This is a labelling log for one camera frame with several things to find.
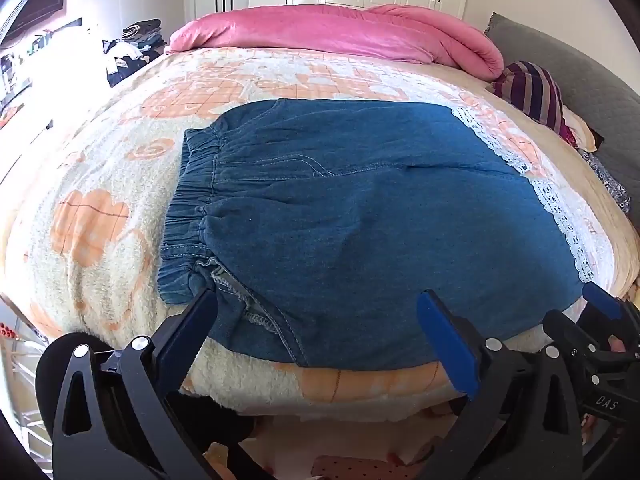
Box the purple striped cloth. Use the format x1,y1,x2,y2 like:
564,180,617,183
491,60,569,134

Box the pile of dark folded clothes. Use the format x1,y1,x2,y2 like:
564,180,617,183
102,18,167,87

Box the grey quilted headboard cushion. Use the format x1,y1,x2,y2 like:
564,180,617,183
484,12,640,243

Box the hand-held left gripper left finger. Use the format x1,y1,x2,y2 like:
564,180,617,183
50,286,220,480

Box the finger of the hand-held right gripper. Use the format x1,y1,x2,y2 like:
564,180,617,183
581,281,640,347
542,309,609,377

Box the blue denim skirt with lace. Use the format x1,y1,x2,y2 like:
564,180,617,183
157,98,596,367

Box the white metal rack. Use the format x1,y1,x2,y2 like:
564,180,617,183
0,305,56,478

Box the orange and cream printed blanket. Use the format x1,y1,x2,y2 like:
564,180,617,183
0,46,640,413

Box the pink quilt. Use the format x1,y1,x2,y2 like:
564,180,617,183
165,4,505,83

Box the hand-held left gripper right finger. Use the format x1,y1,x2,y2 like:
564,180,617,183
416,289,586,480

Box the blue floral cloth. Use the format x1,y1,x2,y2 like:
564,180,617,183
579,147,634,214

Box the cream and magenta cloth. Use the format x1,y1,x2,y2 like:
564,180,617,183
559,109,606,153

